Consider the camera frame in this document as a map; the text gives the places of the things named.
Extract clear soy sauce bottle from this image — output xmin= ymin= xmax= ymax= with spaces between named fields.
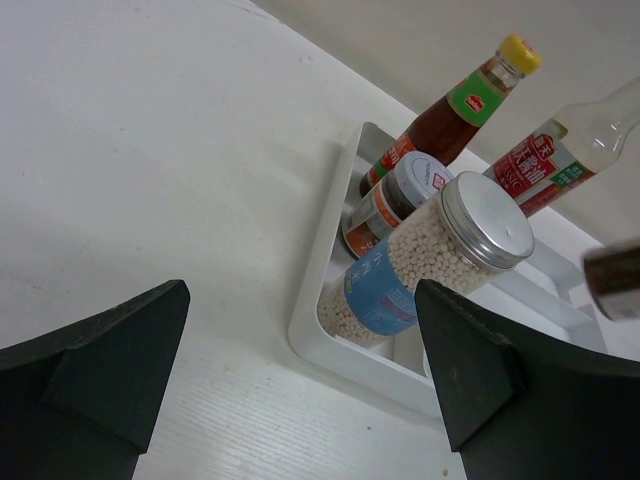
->
xmin=484 ymin=78 xmax=639 ymax=217

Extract small yellow-label bottle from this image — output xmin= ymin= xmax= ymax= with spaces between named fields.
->
xmin=582 ymin=238 xmax=639 ymax=322

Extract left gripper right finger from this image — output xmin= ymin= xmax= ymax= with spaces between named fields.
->
xmin=415 ymin=280 xmax=639 ymax=479

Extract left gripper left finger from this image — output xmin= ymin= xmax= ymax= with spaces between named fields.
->
xmin=1 ymin=280 xmax=190 ymax=479

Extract silver-lid bead jar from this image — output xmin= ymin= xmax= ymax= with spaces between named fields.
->
xmin=317 ymin=171 xmax=535 ymax=348

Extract white-lid sauce jar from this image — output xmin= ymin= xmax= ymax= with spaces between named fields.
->
xmin=341 ymin=151 xmax=454 ymax=258

